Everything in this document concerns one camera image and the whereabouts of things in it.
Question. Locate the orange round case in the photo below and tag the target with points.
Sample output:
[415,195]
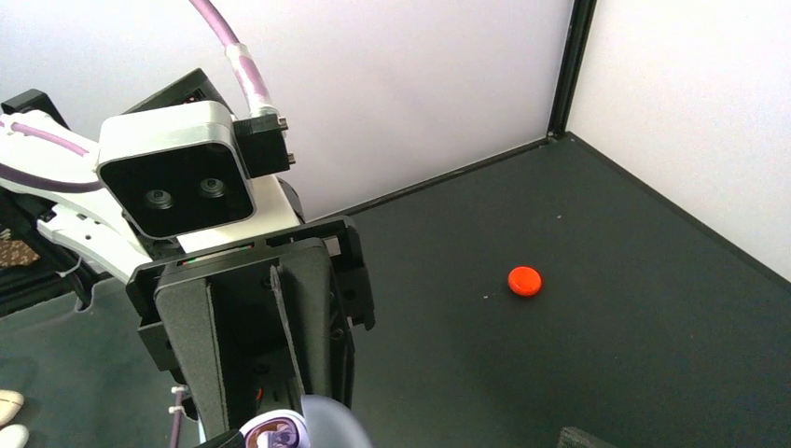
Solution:
[524,281]

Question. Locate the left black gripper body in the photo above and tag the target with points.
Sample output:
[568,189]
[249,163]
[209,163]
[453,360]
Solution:
[256,367]

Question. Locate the lavender earbud charging case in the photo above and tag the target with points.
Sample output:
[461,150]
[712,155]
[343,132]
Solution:
[323,422]

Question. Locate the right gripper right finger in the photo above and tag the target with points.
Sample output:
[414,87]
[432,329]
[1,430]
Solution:
[573,437]

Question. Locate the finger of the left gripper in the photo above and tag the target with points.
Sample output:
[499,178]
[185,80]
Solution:
[300,282]
[187,313]

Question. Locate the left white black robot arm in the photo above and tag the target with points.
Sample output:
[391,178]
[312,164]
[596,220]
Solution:
[52,196]

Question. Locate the black vertical frame post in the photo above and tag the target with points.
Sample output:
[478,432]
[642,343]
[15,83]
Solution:
[576,40]

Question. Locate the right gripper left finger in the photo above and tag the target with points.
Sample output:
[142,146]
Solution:
[222,440]

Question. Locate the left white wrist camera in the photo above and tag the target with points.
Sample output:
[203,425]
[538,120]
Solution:
[189,167]

